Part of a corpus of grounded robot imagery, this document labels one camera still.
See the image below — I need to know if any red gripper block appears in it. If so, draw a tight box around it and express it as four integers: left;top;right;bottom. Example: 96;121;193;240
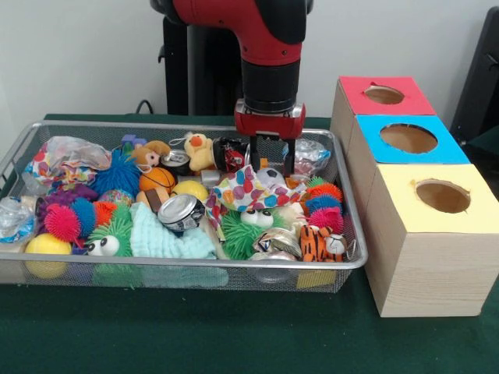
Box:
233;99;307;177

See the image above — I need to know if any wooden box with three holes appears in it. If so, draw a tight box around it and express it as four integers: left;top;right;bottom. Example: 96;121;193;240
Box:
329;75;499;319

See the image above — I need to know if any small soccer ball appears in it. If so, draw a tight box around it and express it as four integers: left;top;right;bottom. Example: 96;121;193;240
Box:
256;168;286;188

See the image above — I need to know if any crushed red cola can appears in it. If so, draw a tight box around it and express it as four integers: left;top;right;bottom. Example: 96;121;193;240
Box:
212;136;253;172

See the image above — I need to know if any polka-dot crumpled cloth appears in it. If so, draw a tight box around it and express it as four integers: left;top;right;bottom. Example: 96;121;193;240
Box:
206;164;309;235

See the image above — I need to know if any yellow duck plush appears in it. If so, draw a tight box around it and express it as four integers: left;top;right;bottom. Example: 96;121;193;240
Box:
182;132;215;172

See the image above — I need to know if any plain yellow ball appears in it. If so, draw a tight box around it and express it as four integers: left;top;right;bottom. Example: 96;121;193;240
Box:
171;179;210;202

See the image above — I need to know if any orange tiger plush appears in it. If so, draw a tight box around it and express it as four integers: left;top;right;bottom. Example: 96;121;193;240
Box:
299;224;349;263

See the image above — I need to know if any crushed silver can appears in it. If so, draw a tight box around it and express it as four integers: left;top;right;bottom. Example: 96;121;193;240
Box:
156;193;207;234

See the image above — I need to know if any small orange basketball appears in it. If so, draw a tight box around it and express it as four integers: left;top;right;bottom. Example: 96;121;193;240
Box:
139;167;177;194

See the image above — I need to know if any mint green cloth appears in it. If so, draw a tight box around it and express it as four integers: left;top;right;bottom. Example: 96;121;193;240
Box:
128;202;218;261

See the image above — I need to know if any blue spiky ball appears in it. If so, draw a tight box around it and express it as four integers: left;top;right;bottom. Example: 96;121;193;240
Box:
93;150;143;196

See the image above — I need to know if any dark green side tablecloth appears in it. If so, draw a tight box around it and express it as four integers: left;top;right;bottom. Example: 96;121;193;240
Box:
463;125;499;184

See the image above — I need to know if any black upright panel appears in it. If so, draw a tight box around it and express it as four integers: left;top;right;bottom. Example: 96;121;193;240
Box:
450;5;499;147

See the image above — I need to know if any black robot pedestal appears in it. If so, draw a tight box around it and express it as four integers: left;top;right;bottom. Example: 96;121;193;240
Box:
157;0;245;117

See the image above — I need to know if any silver wire mesh bin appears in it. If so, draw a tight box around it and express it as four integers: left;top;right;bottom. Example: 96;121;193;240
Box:
0;120;370;294

